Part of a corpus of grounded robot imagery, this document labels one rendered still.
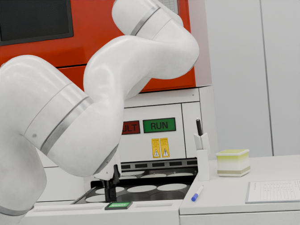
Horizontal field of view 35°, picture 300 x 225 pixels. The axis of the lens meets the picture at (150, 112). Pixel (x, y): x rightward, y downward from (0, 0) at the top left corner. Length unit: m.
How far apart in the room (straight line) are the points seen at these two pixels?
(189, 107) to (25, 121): 0.99
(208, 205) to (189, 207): 0.04
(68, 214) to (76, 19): 0.80
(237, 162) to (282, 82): 1.84
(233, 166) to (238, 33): 1.88
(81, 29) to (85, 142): 1.02
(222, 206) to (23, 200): 0.45
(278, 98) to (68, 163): 2.50
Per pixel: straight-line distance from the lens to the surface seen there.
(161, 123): 1.70
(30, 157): 0.86
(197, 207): 1.09
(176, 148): 1.71
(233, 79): 3.16
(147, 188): 1.64
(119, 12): 1.08
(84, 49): 1.72
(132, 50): 0.94
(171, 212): 1.10
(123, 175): 1.75
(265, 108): 3.17
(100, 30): 1.71
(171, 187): 1.62
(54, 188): 1.86
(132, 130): 1.73
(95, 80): 0.88
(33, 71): 0.78
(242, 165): 1.38
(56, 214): 1.18
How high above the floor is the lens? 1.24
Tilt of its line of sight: 3 degrees down
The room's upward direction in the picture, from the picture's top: 6 degrees counter-clockwise
